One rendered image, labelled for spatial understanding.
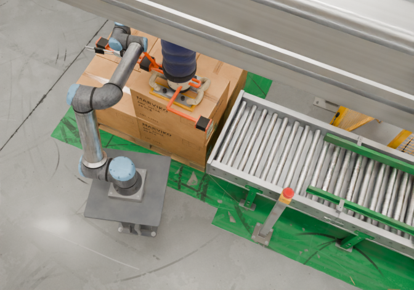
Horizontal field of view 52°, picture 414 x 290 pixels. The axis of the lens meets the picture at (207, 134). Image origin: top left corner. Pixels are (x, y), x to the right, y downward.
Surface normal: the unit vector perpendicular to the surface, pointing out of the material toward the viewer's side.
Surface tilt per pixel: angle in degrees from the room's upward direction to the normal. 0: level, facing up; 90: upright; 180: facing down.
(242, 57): 90
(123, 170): 4
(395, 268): 0
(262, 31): 90
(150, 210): 0
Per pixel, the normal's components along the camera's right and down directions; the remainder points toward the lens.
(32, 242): 0.04, -0.45
